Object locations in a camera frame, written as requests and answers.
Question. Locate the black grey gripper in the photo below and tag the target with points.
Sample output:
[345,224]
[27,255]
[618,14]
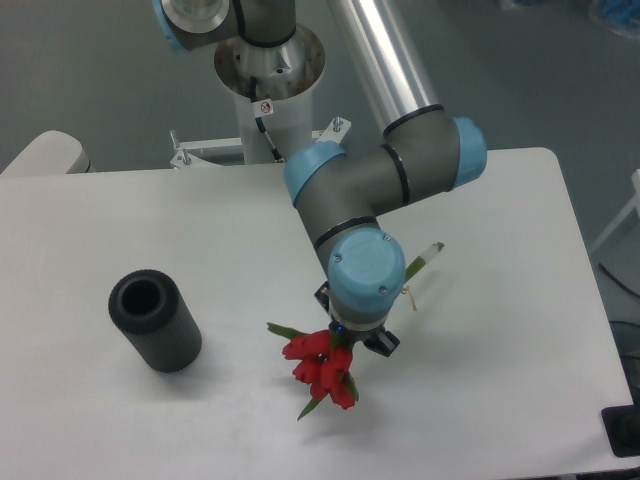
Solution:
[367,327]

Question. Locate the red tulip flower bouquet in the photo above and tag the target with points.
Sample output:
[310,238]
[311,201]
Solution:
[324,359]

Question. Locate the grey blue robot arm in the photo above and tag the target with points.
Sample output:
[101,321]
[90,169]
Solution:
[340,198]

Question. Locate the black ribbed cylindrical vase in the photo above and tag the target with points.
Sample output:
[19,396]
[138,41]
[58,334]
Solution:
[147,307]

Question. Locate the black device at table edge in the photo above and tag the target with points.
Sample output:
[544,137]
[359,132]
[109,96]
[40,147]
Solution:
[622,429]

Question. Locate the white chair armrest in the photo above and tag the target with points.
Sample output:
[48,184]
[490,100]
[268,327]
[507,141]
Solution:
[51,153]

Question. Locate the blue plastic bag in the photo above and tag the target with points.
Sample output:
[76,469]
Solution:
[618,16]

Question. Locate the white metal base bracket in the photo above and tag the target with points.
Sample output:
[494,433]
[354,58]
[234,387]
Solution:
[231,151]

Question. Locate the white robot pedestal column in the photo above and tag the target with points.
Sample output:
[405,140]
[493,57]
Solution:
[272,89]

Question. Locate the white furniture frame right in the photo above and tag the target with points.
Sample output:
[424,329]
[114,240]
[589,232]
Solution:
[621,224]

